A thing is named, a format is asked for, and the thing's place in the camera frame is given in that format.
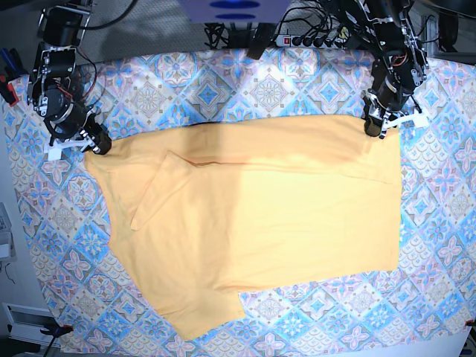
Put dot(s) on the yellow T-shirt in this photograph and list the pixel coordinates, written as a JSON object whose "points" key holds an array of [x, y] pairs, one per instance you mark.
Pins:
{"points": [[202, 213]]}

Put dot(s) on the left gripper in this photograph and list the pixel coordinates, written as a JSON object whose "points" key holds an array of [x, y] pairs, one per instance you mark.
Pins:
{"points": [[378, 102]]}

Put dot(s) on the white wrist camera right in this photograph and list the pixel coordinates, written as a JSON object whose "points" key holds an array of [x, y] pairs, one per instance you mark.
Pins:
{"points": [[54, 150]]}

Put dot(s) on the aluminium rail with clamp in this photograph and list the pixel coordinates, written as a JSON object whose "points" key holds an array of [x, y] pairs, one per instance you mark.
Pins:
{"points": [[33, 325]]}

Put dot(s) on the blue patterned tablecloth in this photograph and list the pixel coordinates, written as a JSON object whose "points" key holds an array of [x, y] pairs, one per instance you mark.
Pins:
{"points": [[65, 225]]}

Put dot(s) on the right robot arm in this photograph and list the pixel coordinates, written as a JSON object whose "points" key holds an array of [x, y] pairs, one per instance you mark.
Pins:
{"points": [[51, 88]]}

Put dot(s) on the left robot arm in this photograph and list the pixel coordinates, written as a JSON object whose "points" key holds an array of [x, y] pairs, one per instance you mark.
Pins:
{"points": [[384, 29]]}

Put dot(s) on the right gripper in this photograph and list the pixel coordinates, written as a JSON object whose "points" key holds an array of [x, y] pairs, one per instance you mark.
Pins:
{"points": [[80, 120]]}

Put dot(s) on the red clamp left edge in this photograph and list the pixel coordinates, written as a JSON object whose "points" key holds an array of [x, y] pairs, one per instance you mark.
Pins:
{"points": [[7, 91]]}

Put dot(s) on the white power strip red switch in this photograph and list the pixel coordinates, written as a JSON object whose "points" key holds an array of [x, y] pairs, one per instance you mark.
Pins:
{"points": [[291, 41]]}

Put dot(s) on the black clamp on table edge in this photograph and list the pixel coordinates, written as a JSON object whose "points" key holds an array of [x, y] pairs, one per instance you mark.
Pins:
{"points": [[261, 39]]}

